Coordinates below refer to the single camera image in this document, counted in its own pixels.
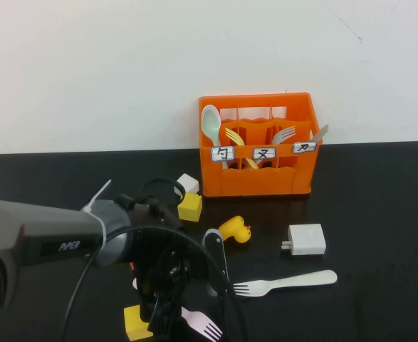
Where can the white label with fork character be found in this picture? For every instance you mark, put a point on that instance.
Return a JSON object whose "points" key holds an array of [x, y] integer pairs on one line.
{"points": [[264, 153]]}

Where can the white foam cube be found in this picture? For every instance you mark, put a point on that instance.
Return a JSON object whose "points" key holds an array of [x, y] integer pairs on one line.
{"points": [[190, 183]]}

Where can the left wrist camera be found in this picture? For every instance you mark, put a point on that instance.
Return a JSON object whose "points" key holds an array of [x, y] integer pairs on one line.
{"points": [[216, 261]]}

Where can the white label with knife character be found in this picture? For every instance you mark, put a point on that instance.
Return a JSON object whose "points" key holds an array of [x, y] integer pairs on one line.
{"points": [[304, 147]]}

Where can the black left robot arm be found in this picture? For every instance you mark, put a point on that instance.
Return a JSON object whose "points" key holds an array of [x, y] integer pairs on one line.
{"points": [[34, 228]]}

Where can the yellow foam cube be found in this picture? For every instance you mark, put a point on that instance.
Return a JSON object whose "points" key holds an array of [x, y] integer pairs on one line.
{"points": [[191, 207], [134, 322]]}

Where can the yellow rubber duck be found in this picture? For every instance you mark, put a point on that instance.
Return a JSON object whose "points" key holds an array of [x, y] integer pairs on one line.
{"points": [[235, 229]]}

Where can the white charger plug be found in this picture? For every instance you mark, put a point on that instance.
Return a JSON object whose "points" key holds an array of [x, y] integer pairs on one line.
{"points": [[306, 239]]}

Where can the orange plastic cutlery holder crate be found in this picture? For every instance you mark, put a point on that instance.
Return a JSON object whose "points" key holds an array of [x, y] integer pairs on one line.
{"points": [[258, 181]]}

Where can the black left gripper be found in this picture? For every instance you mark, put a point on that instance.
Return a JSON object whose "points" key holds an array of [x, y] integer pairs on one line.
{"points": [[159, 242]]}

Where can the grey plastic knife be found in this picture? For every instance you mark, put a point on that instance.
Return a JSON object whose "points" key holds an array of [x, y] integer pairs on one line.
{"points": [[320, 132]]}

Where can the white plastic fork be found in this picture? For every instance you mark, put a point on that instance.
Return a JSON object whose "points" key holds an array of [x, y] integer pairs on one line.
{"points": [[301, 279]]}

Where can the pink plastic fork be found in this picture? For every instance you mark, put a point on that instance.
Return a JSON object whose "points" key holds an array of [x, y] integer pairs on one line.
{"points": [[201, 322]]}

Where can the white label with spoon character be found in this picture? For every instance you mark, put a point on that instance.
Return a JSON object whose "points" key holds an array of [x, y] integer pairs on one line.
{"points": [[223, 153]]}

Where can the yellow plastic fork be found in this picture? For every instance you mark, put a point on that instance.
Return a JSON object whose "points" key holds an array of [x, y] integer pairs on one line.
{"points": [[234, 136]]}

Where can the grey plastic fork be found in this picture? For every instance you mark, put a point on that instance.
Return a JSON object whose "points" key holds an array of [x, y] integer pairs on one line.
{"points": [[283, 134]]}

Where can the pale green plastic spoon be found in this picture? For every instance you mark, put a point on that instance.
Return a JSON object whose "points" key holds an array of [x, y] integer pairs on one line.
{"points": [[210, 123]]}

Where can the white zip tie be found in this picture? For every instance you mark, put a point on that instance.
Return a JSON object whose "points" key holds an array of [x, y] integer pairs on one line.
{"points": [[96, 201]]}

